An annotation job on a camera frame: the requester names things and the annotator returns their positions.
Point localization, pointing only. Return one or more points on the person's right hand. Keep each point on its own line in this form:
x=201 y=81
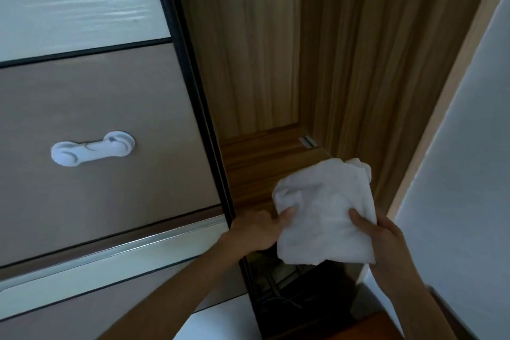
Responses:
x=384 y=246

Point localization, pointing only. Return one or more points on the person's left hand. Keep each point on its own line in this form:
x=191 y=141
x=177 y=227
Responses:
x=249 y=232

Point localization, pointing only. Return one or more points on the person's left thumb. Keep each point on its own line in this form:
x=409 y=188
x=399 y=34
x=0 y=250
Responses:
x=285 y=218

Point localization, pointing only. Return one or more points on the person's right thumb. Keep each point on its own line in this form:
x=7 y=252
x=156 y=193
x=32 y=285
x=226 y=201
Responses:
x=360 y=222

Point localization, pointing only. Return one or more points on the white cloth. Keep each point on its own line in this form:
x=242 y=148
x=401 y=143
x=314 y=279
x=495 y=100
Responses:
x=324 y=214

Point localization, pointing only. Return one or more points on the person's left forearm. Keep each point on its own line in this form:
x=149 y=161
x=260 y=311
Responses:
x=159 y=296

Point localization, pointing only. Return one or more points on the person's right forearm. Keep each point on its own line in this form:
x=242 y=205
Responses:
x=422 y=308

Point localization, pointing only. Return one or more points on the wooden wardrobe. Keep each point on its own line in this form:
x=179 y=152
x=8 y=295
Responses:
x=318 y=72

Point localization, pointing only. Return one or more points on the sliding wardrobe door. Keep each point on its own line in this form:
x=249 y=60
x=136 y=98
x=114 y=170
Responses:
x=99 y=132

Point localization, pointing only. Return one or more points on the metal shelf bracket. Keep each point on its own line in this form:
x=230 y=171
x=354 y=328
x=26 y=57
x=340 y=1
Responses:
x=306 y=141

